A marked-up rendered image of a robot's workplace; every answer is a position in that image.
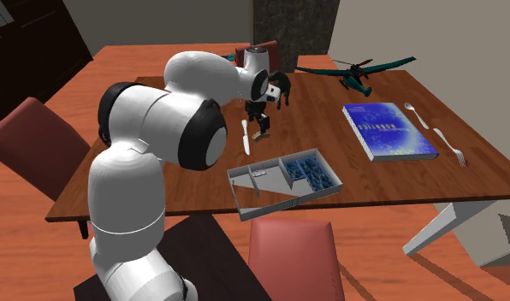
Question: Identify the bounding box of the dark wooden cabinet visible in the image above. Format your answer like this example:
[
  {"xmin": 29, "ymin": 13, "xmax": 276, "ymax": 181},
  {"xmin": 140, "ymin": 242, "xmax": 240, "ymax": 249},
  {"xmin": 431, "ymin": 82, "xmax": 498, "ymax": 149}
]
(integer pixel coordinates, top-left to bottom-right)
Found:
[{"xmin": 0, "ymin": 0, "xmax": 95, "ymax": 129}]

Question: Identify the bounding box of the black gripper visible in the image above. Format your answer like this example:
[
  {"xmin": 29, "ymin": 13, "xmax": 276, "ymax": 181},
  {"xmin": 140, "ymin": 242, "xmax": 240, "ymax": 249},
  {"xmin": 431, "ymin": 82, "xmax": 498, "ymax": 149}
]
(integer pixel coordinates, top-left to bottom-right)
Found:
[{"xmin": 244, "ymin": 99, "xmax": 271, "ymax": 136}]

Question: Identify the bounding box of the dark robot stand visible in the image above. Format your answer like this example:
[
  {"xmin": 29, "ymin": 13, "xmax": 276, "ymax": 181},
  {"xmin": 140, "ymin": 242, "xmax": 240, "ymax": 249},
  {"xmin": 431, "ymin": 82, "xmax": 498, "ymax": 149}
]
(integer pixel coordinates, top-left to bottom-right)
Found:
[{"xmin": 73, "ymin": 214, "xmax": 273, "ymax": 301}]

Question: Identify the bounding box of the grey compartment tray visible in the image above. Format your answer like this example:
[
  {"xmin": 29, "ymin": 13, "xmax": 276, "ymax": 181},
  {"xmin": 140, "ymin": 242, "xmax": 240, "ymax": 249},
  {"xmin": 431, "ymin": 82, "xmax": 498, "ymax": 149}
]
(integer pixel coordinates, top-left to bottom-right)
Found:
[{"xmin": 227, "ymin": 147, "xmax": 344, "ymax": 222}]

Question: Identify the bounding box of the white fork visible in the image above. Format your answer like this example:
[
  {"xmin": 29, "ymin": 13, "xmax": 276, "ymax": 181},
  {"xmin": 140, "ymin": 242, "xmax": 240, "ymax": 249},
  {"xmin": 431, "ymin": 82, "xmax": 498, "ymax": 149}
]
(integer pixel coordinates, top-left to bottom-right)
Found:
[{"xmin": 432, "ymin": 127, "xmax": 468, "ymax": 168}]

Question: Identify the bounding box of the white spoon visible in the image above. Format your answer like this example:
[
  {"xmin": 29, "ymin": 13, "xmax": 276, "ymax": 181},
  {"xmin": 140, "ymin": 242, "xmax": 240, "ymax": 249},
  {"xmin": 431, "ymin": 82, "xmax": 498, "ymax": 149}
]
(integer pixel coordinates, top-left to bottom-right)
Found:
[{"xmin": 404, "ymin": 102, "xmax": 430, "ymax": 130}]

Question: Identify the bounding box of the black animal figure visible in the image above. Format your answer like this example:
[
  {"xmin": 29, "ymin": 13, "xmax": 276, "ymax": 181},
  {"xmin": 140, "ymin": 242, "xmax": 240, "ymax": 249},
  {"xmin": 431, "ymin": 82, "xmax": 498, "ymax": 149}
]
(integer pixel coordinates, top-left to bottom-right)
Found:
[{"xmin": 268, "ymin": 70, "xmax": 293, "ymax": 110}]

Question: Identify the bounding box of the brown wooden dining table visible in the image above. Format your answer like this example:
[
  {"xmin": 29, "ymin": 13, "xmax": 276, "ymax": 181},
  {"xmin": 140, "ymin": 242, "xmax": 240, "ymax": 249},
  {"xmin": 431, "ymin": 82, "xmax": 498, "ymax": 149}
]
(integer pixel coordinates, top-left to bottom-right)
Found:
[{"xmin": 44, "ymin": 68, "xmax": 510, "ymax": 257}]

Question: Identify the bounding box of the white knife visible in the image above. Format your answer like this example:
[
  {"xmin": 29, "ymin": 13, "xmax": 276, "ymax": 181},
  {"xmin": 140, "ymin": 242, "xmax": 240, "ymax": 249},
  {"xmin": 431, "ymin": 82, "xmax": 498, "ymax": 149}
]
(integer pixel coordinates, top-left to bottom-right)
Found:
[{"xmin": 240, "ymin": 119, "xmax": 252, "ymax": 156}]

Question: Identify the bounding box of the blue book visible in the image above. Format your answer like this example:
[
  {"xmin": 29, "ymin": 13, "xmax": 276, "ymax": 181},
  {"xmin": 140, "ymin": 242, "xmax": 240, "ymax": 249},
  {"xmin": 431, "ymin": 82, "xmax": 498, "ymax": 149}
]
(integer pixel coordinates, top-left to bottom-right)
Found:
[{"xmin": 341, "ymin": 102, "xmax": 440, "ymax": 163}]

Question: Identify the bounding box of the red chair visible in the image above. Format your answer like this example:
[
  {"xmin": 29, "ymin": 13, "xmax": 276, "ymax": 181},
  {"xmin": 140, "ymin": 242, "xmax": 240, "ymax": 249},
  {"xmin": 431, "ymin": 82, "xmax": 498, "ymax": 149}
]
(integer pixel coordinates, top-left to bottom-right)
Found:
[
  {"xmin": 247, "ymin": 217, "xmax": 347, "ymax": 301},
  {"xmin": 234, "ymin": 39, "xmax": 281, "ymax": 73},
  {"xmin": 0, "ymin": 96, "xmax": 92, "ymax": 203}
]

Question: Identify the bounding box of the teal toy aircraft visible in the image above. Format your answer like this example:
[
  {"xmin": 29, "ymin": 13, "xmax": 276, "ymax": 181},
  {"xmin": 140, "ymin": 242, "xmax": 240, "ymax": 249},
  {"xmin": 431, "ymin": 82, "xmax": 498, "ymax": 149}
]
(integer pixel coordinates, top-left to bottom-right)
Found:
[{"xmin": 295, "ymin": 56, "xmax": 418, "ymax": 98}]

